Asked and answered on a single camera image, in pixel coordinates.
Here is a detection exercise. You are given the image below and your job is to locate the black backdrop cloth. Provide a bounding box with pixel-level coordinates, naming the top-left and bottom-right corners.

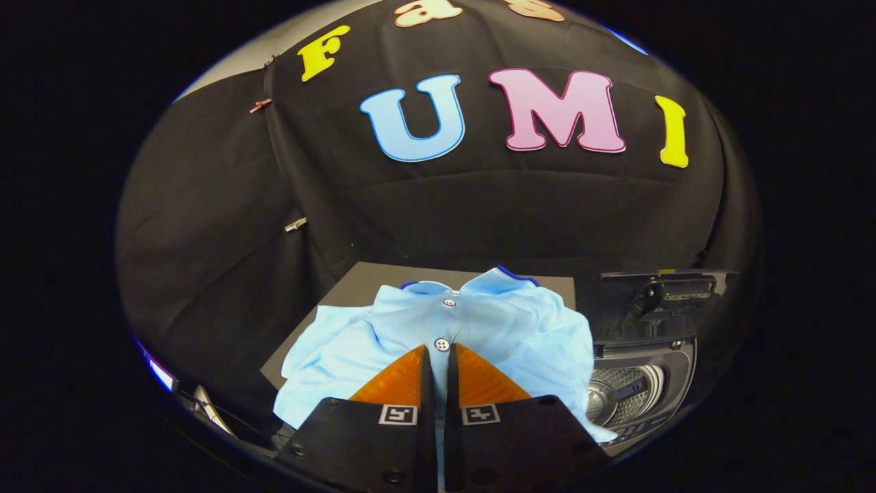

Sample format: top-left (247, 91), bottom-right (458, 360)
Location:
top-left (116, 0), bottom-right (764, 439)

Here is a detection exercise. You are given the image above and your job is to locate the light blue polo shirt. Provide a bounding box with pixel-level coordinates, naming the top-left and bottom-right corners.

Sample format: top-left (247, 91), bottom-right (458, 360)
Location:
top-left (272, 266), bottom-right (617, 444)

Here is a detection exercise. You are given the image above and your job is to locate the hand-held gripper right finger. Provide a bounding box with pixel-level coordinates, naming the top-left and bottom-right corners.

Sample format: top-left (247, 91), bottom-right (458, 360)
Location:
top-left (443, 342), bottom-right (611, 493)

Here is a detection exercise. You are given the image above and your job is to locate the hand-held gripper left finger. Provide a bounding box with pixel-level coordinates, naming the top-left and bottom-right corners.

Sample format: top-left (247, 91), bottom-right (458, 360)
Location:
top-left (277, 344), bottom-right (439, 493)

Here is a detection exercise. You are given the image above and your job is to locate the dark grey washing machine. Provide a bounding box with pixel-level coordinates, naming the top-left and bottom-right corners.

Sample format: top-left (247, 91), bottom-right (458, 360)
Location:
top-left (585, 337), bottom-right (699, 458)

